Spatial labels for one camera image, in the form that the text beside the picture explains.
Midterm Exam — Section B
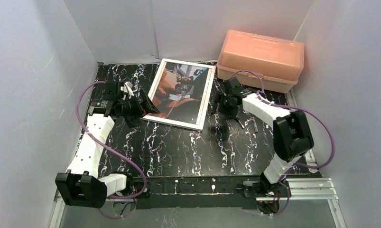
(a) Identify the yellow handled screwdriver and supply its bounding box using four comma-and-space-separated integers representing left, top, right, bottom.
235, 117, 244, 129

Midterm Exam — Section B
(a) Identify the white wooden photo frame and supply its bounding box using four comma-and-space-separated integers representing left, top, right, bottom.
143, 58, 216, 131

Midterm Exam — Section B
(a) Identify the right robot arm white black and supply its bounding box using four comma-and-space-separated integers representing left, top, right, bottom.
212, 77, 314, 192

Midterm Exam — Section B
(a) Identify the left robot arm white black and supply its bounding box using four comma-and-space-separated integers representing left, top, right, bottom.
55, 81, 159, 209

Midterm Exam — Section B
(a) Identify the pink plastic storage box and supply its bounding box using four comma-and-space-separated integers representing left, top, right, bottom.
216, 30, 305, 94

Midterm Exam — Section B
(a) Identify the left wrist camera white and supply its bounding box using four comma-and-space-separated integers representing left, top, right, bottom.
121, 81, 134, 96

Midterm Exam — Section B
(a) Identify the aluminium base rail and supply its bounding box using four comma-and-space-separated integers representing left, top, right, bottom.
53, 178, 339, 202

